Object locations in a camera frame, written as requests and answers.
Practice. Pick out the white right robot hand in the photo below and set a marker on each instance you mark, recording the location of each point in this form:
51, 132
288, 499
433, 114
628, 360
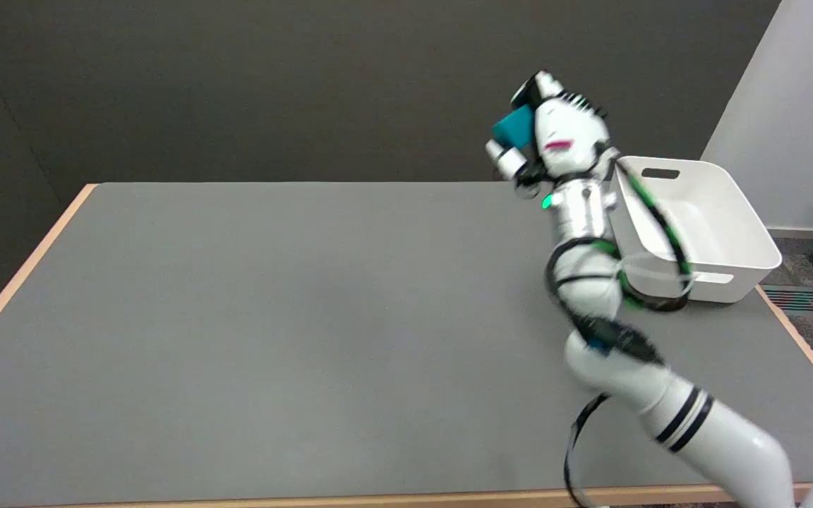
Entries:
565, 137

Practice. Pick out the blue wooden cube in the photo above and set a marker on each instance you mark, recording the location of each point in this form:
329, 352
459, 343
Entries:
514, 128

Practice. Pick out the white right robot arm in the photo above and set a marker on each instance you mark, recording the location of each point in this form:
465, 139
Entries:
632, 353

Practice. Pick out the white plastic box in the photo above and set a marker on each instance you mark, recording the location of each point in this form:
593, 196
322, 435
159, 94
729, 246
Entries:
696, 226

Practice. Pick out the floor vent grille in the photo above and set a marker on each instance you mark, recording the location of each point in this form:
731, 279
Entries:
801, 299

